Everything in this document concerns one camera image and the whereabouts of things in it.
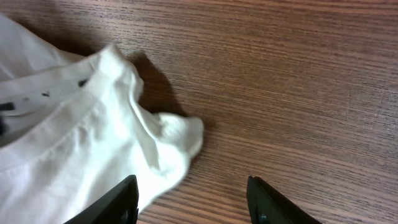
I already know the white t-shirt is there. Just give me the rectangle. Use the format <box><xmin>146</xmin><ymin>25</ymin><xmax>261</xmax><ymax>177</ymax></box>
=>
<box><xmin>1</xmin><ymin>17</ymin><xmax>204</xmax><ymax>223</ymax></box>

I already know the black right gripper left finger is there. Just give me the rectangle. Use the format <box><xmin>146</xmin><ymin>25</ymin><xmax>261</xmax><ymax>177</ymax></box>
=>
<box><xmin>65</xmin><ymin>175</ymin><xmax>139</xmax><ymax>224</ymax></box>

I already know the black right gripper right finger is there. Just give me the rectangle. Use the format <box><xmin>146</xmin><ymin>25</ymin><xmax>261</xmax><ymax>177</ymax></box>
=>
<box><xmin>246</xmin><ymin>176</ymin><xmax>321</xmax><ymax>224</ymax></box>

